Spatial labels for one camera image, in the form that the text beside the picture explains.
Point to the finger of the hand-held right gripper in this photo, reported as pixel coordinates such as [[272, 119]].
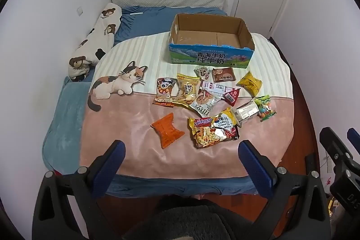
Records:
[[355, 138], [336, 150]]

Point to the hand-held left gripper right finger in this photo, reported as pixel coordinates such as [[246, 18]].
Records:
[[256, 169]]

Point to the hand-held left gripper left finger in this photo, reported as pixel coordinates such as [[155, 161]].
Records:
[[112, 164]]

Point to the clear snack pack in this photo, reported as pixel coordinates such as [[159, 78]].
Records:
[[247, 112]]

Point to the yellow instant noodle packet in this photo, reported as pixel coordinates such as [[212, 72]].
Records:
[[211, 131]]

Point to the green candy packet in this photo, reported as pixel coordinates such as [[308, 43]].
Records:
[[265, 110]]

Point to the orange snack packet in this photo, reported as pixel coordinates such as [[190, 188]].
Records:
[[167, 130]]

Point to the white cookie packet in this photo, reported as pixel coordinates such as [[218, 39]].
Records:
[[204, 102]]

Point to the panda print snack packet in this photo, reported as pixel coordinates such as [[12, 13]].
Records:
[[164, 89]]

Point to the long white red packet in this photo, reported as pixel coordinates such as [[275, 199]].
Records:
[[216, 86]]

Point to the brown snack packet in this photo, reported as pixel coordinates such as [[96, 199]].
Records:
[[223, 74]]

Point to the yellow bread snack packet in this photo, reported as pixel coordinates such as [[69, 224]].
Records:
[[187, 88]]

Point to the printed cardboard box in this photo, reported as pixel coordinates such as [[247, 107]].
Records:
[[208, 60]]

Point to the cat print blanket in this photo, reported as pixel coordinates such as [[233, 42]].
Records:
[[135, 127]]

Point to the teal fleece blanket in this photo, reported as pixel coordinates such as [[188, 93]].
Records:
[[64, 122]]

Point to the red triangular snack packet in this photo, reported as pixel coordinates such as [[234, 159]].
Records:
[[232, 96]]

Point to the dark grey fleece clothing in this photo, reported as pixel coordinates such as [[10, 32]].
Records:
[[185, 220]]

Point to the yellow crinkled snack packet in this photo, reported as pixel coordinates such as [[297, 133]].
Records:
[[250, 82]]

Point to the small grey snack packet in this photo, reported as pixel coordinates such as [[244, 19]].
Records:
[[203, 71]]

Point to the bear print long pillow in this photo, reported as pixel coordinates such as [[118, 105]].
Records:
[[98, 37]]

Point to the blue bed sheet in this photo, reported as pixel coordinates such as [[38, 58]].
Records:
[[146, 23]]

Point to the white pen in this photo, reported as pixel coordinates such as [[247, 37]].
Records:
[[136, 13]]

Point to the white wall socket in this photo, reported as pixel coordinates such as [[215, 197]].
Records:
[[80, 10]]

